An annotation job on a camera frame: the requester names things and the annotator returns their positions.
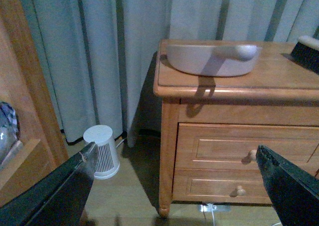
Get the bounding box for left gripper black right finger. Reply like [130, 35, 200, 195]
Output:
[256, 145, 319, 226]

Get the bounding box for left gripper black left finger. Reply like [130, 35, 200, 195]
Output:
[0, 142, 98, 226]

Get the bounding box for beige hand brush black bristles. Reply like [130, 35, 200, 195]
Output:
[291, 35, 319, 74]

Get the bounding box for beige plastic dustpan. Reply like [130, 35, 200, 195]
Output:
[166, 44, 262, 77]

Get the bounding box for round wooden lower drawer knob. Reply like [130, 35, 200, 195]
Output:
[230, 186, 246, 197]

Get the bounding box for round wooden drawer knob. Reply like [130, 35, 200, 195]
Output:
[241, 150, 257, 165]
[230, 186, 246, 197]

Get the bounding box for white cylindrical air purifier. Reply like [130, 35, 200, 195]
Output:
[83, 125, 120, 180]

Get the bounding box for round wooden upper drawer knob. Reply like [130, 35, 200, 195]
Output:
[241, 150, 257, 165]

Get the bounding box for black white gingham bed sheet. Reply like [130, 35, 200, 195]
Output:
[0, 102, 23, 171]

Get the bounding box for white floor power strip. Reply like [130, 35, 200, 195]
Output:
[197, 204, 231, 213]

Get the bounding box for wooden nightstand with drawers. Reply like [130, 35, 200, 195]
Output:
[154, 39, 319, 218]

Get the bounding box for grey-blue curtain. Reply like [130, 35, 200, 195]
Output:
[20, 0, 319, 146]

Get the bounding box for wooden bed frame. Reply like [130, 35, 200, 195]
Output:
[0, 0, 68, 205]

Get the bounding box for white power cable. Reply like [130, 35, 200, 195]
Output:
[203, 203, 281, 226]

